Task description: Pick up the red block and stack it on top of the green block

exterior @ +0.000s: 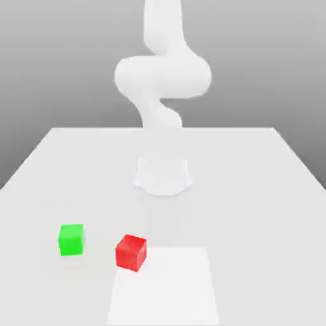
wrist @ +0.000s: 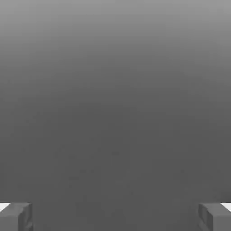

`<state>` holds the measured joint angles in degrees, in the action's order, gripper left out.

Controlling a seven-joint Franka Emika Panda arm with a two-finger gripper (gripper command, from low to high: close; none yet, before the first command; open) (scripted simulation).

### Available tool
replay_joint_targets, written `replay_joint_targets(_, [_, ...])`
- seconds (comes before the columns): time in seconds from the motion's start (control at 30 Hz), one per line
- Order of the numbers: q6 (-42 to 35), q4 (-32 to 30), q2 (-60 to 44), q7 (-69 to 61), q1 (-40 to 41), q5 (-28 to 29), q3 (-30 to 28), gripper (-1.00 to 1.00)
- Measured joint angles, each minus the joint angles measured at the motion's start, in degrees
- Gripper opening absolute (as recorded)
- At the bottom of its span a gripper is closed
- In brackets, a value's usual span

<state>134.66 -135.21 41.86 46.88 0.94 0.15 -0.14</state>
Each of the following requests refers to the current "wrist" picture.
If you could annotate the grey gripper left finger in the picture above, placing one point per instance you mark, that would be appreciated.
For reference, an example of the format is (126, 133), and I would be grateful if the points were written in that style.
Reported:
(14, 217)

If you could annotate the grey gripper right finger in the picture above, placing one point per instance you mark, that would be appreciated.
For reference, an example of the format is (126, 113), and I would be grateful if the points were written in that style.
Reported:
(216, 217)

